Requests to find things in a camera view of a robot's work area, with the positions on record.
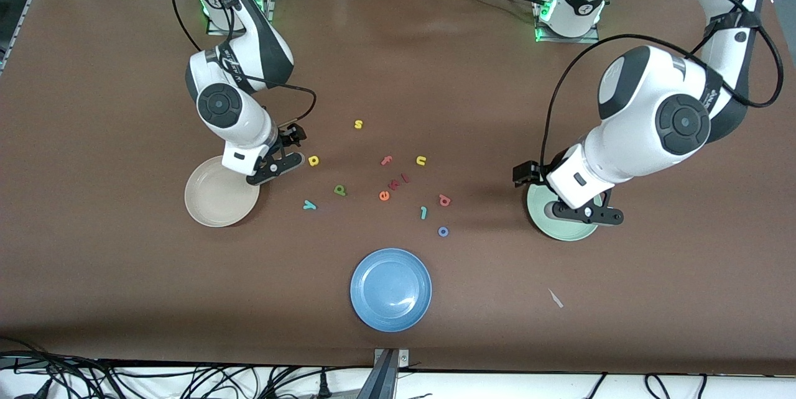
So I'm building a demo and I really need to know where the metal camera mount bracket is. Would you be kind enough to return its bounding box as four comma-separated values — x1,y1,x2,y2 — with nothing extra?
358,348,411,399

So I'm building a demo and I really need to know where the blue plate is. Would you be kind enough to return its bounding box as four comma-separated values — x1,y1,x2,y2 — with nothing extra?
349,248,433,333

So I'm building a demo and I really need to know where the beige brown plate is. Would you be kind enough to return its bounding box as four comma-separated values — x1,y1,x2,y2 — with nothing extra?
184,155,261,228

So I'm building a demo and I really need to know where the pale green plate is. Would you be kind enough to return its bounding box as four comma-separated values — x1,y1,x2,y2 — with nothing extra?
526,185,604,242

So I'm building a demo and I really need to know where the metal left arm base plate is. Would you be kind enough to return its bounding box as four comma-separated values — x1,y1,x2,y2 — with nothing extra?
534,0,601,44

